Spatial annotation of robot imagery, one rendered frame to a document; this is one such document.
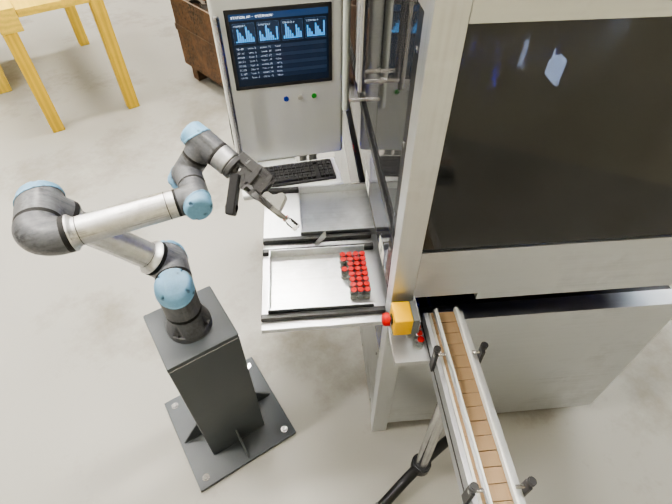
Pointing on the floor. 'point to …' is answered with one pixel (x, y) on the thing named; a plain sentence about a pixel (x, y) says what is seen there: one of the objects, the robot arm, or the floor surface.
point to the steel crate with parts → (197, 38)
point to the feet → (412, 474)
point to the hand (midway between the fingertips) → (282, 218)
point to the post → (420, 169)
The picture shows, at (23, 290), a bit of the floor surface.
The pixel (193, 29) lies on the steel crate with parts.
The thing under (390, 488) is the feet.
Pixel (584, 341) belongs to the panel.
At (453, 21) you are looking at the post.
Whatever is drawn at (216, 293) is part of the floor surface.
